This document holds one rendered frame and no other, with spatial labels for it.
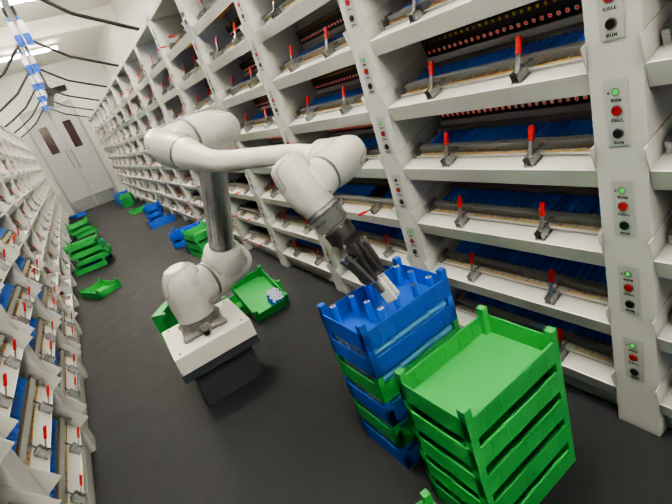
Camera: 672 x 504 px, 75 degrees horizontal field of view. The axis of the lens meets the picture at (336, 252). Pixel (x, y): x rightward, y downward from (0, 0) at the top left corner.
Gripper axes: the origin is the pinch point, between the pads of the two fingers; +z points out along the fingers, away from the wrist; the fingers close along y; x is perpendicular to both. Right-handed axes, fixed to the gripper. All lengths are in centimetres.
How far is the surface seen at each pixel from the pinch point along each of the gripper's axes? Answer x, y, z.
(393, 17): 29, -46, -54
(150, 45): -167, -196, -204
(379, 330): -2.3, 10.1, 5.4
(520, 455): 13.2, 19.5, 40.8
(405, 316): 1.0, 2.7, 8.2
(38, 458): -88, 54, -23
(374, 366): -7.8, 13.9, 11.7
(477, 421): 16.4, 27.4, 23.0
